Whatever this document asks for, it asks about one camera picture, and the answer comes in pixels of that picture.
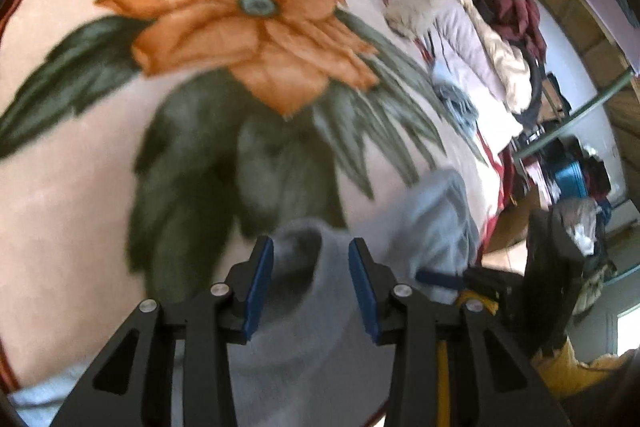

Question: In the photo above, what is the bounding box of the floral printed blanket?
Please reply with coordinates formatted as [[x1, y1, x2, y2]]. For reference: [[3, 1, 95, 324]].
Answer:
[[0, 0, 516, 427]]

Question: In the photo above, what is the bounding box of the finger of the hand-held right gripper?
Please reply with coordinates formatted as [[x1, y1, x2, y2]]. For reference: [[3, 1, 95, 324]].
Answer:
[[415, 269, 471, 290]]

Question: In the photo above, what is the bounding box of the blue-grey striped cloth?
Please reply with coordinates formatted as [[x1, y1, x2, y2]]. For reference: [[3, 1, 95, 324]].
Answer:
[[431, 79, 481, 142]]

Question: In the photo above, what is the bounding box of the person's right forearm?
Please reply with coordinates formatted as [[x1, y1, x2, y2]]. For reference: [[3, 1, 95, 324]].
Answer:
[[530, 337, 636, 398]]

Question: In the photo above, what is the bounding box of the wooden bunk board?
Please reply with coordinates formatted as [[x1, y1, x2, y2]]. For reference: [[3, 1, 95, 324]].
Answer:
[[530, 0, 640, 142]]

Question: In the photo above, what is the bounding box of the blue suitcase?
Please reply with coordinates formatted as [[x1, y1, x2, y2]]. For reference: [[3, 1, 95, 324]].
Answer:
[[550, 159, 596, 202]]

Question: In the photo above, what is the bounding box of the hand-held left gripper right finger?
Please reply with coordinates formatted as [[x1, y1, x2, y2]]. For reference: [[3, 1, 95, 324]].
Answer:
[[348, 237, 573, 427]]

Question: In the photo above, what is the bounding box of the mauve puffer jacket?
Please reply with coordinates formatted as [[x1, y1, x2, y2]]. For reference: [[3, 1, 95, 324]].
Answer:
[[425, 2, 506, 102]]

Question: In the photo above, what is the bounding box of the green metal rack frame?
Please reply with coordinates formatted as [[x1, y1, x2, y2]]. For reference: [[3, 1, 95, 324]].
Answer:
[[457, 0, 640, 168]]

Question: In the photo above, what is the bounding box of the dark red garment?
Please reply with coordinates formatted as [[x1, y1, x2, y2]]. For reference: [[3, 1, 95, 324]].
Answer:
[[487, 0, 548, 58]]

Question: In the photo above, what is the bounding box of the grey cloth bundle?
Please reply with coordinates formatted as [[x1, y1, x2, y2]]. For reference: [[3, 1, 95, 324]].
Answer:
[[555, 197, 616, 308]]

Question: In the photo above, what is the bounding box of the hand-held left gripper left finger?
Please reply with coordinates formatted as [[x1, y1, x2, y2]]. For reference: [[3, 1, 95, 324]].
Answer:
[[50, 234, 276, 427]]

